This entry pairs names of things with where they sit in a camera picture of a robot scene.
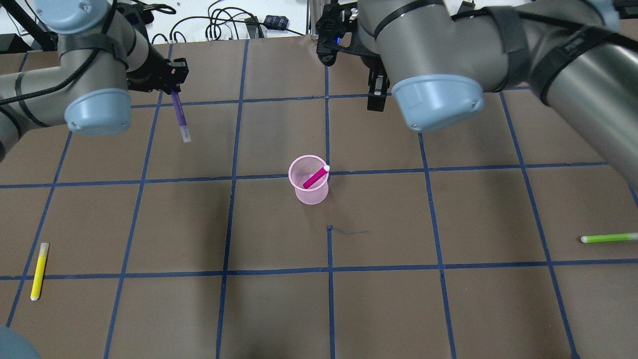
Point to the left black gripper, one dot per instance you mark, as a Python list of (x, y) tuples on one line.
[(155, 73)]

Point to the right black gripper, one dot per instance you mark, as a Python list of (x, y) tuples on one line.
[(377, 89)]

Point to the purple marker pen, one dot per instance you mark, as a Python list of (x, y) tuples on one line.
[(179, 112)]

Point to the pink marker pen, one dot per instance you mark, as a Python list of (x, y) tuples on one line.
[(316, 176)]

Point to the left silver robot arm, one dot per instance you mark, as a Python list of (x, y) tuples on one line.
[(104, 54)]

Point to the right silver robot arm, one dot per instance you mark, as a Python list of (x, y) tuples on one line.
[(437, 65)]

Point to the pink mesh cup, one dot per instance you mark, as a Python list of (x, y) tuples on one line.
[(308, 174)]

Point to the yellow marker pen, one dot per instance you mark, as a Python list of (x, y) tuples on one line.
[(39, 274)]

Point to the green marker pen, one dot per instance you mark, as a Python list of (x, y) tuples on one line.
[(606, 238)]

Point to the aluminium frame post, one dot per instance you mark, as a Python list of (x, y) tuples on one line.
[(314, 10)]

